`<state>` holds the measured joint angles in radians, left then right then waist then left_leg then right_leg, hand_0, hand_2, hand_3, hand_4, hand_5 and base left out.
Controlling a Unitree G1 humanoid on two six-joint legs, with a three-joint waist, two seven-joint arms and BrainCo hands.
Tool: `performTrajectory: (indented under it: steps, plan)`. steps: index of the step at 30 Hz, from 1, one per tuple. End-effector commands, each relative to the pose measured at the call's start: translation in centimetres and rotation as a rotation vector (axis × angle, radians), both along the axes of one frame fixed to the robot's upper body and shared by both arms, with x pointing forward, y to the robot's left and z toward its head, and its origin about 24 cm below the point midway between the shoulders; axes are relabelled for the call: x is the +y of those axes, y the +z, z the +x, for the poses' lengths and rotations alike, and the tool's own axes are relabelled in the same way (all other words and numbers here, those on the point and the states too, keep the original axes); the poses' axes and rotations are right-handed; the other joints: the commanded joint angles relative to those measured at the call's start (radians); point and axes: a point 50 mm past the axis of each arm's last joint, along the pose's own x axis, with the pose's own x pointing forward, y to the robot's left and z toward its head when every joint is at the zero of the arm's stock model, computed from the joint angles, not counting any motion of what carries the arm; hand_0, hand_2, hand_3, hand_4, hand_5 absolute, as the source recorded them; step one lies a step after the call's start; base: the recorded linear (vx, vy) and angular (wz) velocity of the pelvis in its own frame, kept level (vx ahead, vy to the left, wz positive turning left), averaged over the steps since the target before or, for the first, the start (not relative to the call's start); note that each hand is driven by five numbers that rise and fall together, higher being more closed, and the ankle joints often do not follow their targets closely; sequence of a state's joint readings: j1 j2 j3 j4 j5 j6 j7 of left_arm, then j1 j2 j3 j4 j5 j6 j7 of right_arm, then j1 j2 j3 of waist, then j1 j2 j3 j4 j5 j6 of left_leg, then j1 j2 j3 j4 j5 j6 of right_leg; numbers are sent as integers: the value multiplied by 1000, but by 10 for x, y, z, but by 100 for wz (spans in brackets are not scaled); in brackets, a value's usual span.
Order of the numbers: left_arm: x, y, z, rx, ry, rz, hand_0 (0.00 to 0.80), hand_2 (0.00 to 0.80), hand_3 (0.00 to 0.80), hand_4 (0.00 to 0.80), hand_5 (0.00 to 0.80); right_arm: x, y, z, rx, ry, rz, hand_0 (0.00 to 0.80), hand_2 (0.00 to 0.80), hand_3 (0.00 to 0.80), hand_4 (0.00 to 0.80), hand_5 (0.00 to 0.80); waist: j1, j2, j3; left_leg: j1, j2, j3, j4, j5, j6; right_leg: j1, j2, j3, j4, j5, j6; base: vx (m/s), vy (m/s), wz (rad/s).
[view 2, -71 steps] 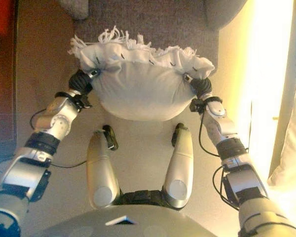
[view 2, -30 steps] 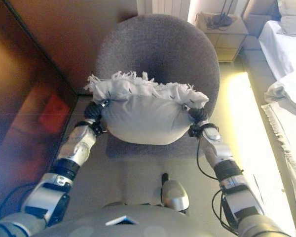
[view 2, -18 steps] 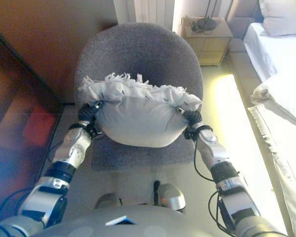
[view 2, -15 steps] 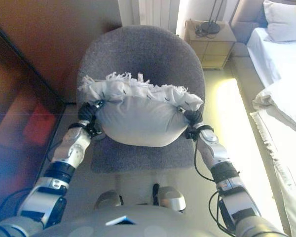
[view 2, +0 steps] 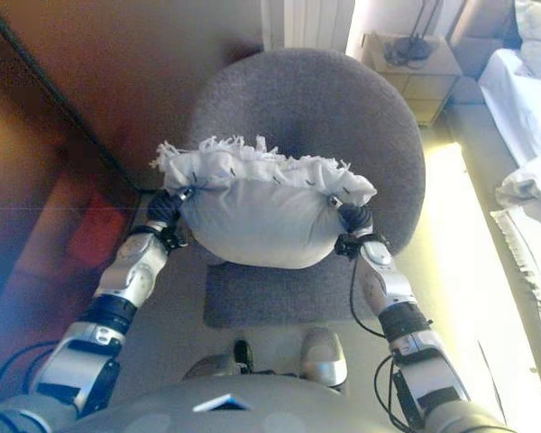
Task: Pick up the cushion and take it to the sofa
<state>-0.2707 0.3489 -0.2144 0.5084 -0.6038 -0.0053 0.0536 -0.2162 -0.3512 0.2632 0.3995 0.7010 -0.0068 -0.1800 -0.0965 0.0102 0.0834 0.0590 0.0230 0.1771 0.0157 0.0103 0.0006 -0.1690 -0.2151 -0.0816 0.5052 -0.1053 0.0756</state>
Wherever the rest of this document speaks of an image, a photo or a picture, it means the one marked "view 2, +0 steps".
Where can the silver right robot leg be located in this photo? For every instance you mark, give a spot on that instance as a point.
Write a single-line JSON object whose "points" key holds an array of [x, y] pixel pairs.
{"points": [[322, 356]]}

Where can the large wooden cabinet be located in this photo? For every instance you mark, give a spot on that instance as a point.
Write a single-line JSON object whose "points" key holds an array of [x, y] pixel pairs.
{"points": [[36, 180]]}

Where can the silver robot torso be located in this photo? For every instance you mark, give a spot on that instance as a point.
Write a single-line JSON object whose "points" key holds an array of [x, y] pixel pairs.
{"points": [[185, 406]]}

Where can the black left robot foot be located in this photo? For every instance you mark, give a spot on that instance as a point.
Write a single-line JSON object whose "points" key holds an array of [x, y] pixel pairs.
{"points": [[242, 354]]}

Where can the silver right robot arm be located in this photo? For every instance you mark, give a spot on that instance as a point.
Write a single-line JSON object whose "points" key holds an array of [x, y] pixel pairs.
{"points": [[397, 288]]}

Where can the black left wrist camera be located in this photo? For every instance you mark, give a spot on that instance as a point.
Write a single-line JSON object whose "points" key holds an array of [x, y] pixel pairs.
{"points": [[173, 238]]}

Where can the silver left robot leg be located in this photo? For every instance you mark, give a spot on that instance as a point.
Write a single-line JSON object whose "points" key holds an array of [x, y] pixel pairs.
{"points": [[209, 366]]}

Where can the grey upholstered armchair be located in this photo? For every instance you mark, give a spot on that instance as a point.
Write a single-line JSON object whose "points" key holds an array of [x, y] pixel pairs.
{"points": [[306, 104]]}

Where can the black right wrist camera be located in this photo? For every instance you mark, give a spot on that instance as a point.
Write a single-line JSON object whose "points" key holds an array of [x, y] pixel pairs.
{"points": [[346, 245]]}

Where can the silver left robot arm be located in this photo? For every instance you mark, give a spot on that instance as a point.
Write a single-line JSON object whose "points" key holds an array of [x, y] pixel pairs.
{"points": [[131, 275]]}

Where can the white fringed cushion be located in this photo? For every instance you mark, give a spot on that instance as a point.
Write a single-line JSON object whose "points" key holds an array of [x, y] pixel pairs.
{"points": [[261, 216]]}

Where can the crumpled white duvet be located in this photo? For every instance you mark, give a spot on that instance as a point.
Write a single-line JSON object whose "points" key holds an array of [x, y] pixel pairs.
{"points": [[527, 189]]}

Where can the bed with white sheet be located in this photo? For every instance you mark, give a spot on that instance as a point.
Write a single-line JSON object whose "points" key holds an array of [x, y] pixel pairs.
{"points": [[514, 126]]}

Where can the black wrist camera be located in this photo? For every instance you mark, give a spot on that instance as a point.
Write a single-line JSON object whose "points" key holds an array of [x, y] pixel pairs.
{"points": [[173, 238], [346, 245]]}

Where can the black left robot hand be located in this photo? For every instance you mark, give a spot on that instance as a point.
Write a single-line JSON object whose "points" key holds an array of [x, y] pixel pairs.
{"points": [[164, 209]]}

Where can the silver robot leg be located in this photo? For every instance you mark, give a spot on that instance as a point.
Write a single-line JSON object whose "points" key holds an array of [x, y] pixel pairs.
{"points": [[209, 366], [322, 356]]}

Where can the light wooden nightstand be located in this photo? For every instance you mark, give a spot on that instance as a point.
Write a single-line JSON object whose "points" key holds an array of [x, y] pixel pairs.
{"points": [[419, 85]]}

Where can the cream fringed bed throw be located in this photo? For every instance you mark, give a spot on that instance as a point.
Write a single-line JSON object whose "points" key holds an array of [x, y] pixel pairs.
{"points": [[527, 270]]}

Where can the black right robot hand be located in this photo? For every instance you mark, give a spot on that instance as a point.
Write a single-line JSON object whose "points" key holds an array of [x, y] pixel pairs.
{"points": [[356, 221]]}

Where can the black table lamp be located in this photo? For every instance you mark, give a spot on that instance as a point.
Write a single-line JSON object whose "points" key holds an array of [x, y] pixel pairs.
{"points": [[412, 47]]}

